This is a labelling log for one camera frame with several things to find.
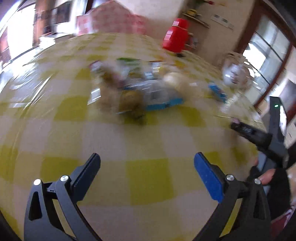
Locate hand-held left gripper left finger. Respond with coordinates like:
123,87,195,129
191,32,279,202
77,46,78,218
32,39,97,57
24,153,102,241

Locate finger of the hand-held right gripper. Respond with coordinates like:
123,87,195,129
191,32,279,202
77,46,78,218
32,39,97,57
231,122,272,151

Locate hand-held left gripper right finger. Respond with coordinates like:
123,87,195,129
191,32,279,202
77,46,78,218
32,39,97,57
194,152,271,241

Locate small blue snack packet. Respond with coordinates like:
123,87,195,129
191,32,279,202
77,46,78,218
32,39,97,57
208,84,228,102

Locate olive green snack packet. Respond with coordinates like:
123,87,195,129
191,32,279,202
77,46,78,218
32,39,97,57
118,89,147,123

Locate brown snack packet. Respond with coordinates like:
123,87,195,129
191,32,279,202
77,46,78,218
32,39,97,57
99,67,121,109

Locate cream bun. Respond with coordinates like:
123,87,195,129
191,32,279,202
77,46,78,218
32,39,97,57
163,72,201,98

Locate blue-edged clear snack packet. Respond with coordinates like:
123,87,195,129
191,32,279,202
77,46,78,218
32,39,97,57
124,80,184,112

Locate red white snack packet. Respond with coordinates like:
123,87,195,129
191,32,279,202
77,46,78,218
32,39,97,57
90,61,103,73

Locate green white snack packet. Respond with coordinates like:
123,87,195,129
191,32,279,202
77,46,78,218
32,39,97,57
117,57,141,77

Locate person's right hand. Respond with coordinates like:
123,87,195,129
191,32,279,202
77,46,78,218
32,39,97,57
247,160,292,220

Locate white floral teapot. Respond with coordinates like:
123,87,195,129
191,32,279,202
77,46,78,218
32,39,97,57
222,62,248,87

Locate yellow checked tablecloth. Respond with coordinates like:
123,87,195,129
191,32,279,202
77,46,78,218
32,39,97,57
0,32,266,241

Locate brown framed glass door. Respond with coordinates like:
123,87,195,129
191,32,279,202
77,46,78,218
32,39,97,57
233,11,296,109

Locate person's red garment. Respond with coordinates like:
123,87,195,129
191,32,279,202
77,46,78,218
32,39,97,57
273,208,295,223

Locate red thermos jug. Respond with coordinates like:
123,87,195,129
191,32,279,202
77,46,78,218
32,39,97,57
162,18,190,54

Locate pink checked cloth cover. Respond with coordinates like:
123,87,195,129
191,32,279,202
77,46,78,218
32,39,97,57
76,2,147,36

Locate wooden corner wall shelf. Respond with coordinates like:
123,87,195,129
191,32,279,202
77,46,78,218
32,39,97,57
183,9,210,28

